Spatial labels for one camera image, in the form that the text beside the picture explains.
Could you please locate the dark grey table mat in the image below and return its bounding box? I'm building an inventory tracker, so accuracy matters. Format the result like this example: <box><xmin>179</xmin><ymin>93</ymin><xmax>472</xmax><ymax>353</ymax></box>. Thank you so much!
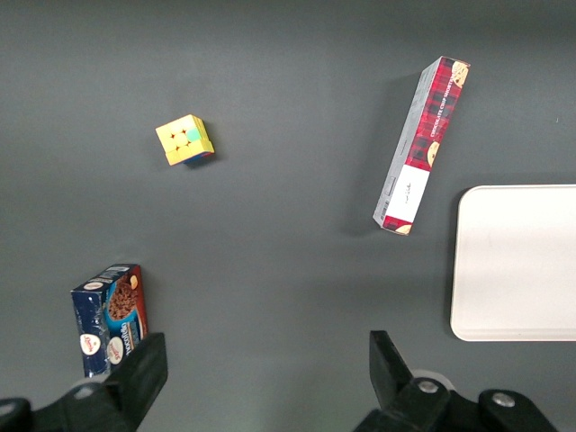
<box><xmin>0</xmin><ymin>0</ymin><xmax>576</xmax><ymax>432</ymax></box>

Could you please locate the red plaid cookie box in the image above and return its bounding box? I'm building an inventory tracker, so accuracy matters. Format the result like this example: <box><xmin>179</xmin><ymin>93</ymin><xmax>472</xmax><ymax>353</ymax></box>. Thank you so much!
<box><xmin>372</xmin><ymin>56</ymin><xmax>472</xmax><ymax>237</ymax></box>

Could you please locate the yellow puzzle cube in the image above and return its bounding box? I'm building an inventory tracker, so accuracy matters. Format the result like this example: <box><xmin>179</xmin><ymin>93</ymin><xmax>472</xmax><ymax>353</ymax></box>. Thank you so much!
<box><xmin>155</xmin><ymin>113</ymin><xmax>216</xmax><ymax>167</ymax></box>

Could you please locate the white plastic tray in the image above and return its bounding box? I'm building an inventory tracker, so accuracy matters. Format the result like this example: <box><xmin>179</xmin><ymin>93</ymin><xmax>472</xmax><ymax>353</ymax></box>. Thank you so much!
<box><xmin>450</xmin><ymin>184</ymin><xmax>576</xmax><ymax>342</ymax></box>

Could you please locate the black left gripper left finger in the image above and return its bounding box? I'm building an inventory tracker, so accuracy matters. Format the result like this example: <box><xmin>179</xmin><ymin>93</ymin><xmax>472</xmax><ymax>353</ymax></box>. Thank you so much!
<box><xmin>0</xmin><ymin>332</ymin><xmax>169</xmax><ymax>432</ymax></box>

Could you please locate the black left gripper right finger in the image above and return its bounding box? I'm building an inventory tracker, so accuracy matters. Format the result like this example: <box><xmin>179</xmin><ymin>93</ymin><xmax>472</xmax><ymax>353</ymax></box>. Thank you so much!
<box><xmin>353</xmin><ymin>330</ymin><xmax>560</xmax><ymax>432</ymax></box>

